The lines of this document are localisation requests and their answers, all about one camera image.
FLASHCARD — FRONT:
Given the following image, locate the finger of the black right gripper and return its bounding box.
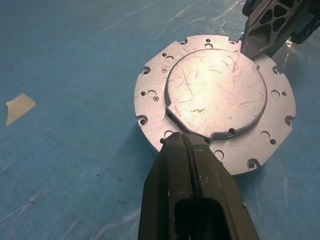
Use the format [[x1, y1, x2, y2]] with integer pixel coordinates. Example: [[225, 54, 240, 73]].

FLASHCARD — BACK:
[[261, 0, 320, 58], [241, 0, 302, 60]]

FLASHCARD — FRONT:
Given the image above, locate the round silver motor lid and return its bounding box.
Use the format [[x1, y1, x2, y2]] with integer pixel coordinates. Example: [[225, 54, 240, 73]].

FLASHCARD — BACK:
[[133, 34, 297, 177]]

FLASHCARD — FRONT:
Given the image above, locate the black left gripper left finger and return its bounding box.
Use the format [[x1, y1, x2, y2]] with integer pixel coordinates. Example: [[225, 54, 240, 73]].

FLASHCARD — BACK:
[[137, 132, 201, 240]]

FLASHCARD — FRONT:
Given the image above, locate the blue plastic table cover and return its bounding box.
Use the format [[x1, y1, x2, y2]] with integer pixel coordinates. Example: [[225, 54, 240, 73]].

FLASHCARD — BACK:
[[0, 0, 320, 240]]

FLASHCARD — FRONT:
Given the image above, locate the beige masking tape piece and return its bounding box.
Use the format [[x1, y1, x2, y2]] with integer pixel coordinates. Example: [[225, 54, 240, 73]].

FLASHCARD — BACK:
[[5, 92, 37, 127]]

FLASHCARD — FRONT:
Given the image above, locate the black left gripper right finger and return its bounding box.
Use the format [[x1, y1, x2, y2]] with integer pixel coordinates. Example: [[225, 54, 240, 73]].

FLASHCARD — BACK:
[[184, 133, 260, 240]]

